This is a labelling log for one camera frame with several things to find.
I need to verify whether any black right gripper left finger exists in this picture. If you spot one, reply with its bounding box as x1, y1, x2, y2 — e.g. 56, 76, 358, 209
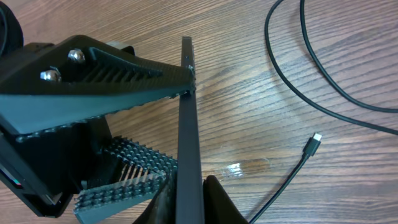
133, 174, 177, 224

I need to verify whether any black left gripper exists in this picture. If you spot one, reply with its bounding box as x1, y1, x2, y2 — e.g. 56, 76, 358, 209
1, 118, 177, 223

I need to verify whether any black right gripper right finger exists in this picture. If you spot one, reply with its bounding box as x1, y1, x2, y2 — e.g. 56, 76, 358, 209
203, 175, 249, 224

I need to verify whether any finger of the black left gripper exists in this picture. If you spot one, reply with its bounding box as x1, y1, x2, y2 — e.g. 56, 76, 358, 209
1, 35, 195, 135

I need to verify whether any Samsung Galaxy smartphone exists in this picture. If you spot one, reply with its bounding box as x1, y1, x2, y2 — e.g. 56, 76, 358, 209
175, 37, 205, 224

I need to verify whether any black USB-C charger cable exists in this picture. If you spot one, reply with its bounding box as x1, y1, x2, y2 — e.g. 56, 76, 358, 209
248, 0, 398, 224

